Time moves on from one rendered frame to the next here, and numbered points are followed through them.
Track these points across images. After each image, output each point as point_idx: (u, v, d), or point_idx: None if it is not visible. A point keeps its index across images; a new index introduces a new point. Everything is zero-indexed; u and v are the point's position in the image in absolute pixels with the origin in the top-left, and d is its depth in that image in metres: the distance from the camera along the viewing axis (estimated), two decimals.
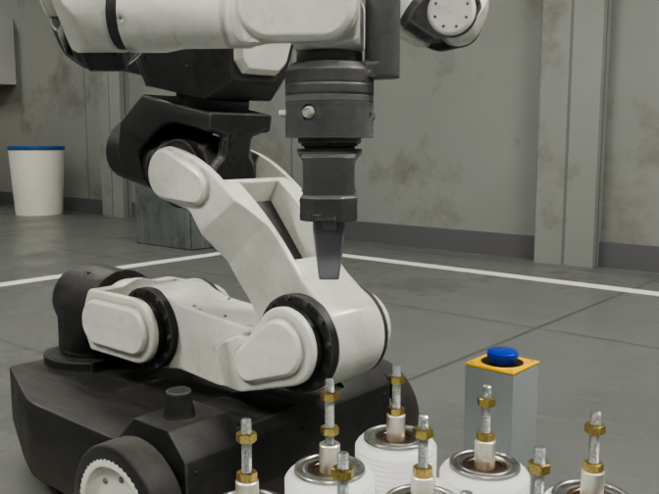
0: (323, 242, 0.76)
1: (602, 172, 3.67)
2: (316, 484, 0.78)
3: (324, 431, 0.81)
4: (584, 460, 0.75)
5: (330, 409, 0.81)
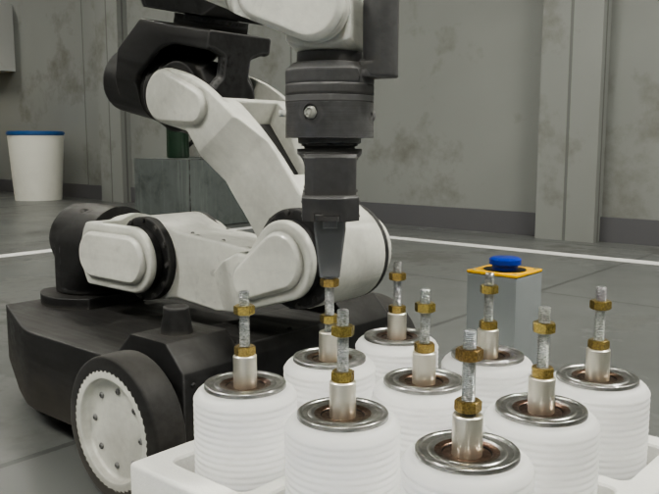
0: (324, 241, 0.77)
1: (603, 147, 3.66)
2: (316, 369, 0.76)
3: (327, 323, 0.79)
4: (589, 338, 0.73)
5: (325, 298, 0.79)
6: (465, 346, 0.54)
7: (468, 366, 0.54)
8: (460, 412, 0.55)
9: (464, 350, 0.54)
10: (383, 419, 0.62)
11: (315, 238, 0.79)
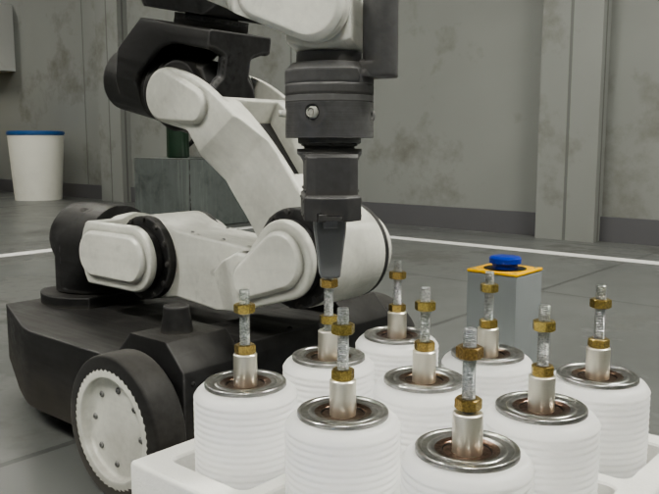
0: (325, 241, 0.77)
1: (603, 146, 3.66)
2: (307, 366, 0.77)
3: (324, 321, 0.80)
4: (589, 337, 0.73)
5: (330, 297, 0.79)
6: (465, 344, 0.54)
7: (468, 364, 0.54)
8: (460, 410, 0.55)
9: (464, 348, 0.54)
10: (383, 417, 0.62)
11: (315, 238, 0.79)
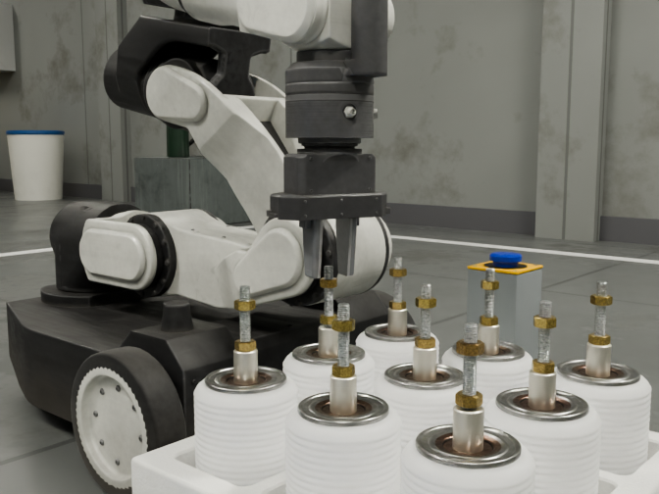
0: (353, 238, 0.79)
1: (603, 146, 3.66)
2: (308, 363, 0.77)
3: (327, 321, 0.80)
4: (590, 333, 0.73)
5: (331, 297, 0.79)
6: (466, 339, 0.54)
7: (469, 359, 0.54)
8: (461, 406, 0.55)
9: (465, 343, 0.54)
10: (384, 413, 0.62)
11: (320, 241, 0.76)
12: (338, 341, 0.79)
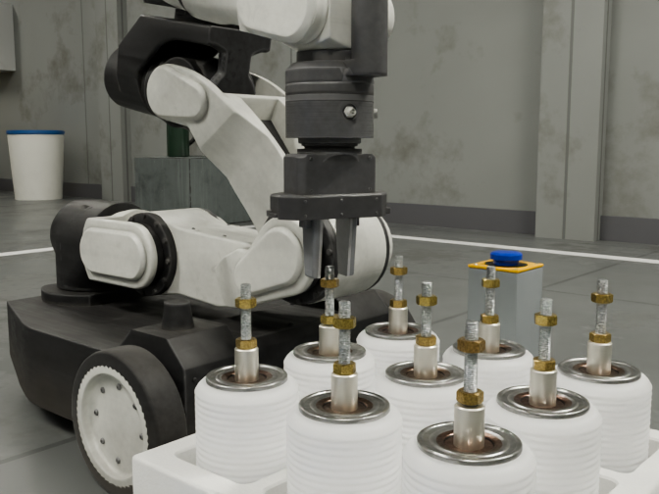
0: (353, 238, 0.79)
1: (603, 145, 3.66)
2: (309, 361, 0.77)
3: None
4: (590, 331, 0.73)
5: (329, 299, 0.79)
6: (467, 337, 0.54)
7: (470, 357, 0.54)
8: (462, 403, 0.55)
9: (466, 341, 0.54)
10: (385, 410, 0.62)
11: (320, 241, 0.76)
12: None
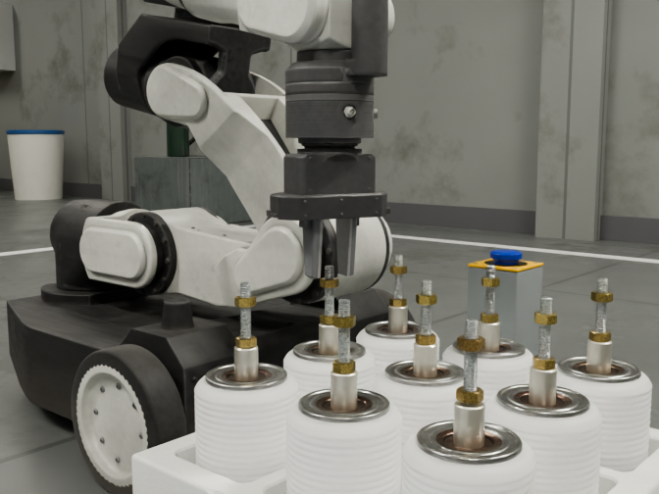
0: (353, 238, 0.79)
1: (603, 145, 3.66)
2: (308, 360, 0.77)
3: (329, 321, 0.80)
4: (590, 330, 0.73)
5: (333, 298, 0.79)
6: (467, 335, 0.54)
7: (470, 355, 0.54)
8: (462, 402, 0.55)
9: (466, 339, 0.54)
10: (385, 409, 0.62)
11: (320, 241, 0.76)
12: (339, 338, 0.79)
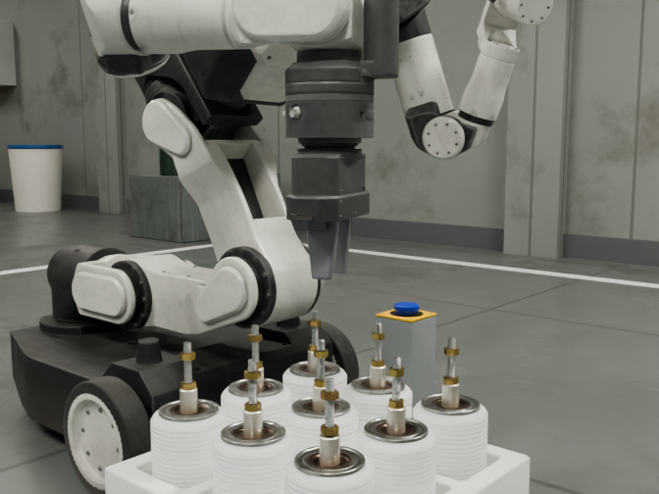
0: (315, 242, 0.76)
1: (565, 169, 3.91)
2: (236, 395, 1.03)
3: None
4: (444, 375, 0.99)
5: (255, 348, 1.05)
6: (326, 389, 0.80)
7: (328, 403, 0.80)
8: (323, 434, 0.80)
9: (325, 392, 0.80)
10: (280, 436, 0.87)
11: None
12: (263, 378, 1.05)
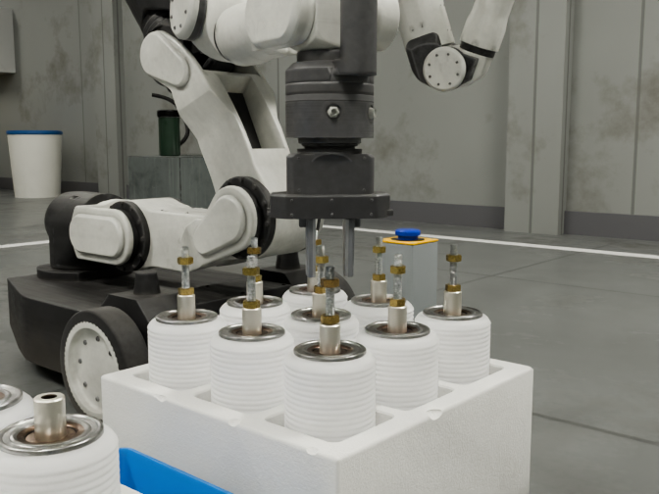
0: (353, 239, 0.78)
1: (566, 145, 3.90)
2: (234, 307, 1.01)
3: None
4: (446, 283, 0.97)
5: None
6: (334, 276, 0.79)
7: (333, 289, 0.79)
8: (337, 321, 0.79)
9: (337, 278, 0.79)
10: (279, 333, 0.86)
11: (313, 240, 0.77)
12: (262, 292, 1.04)
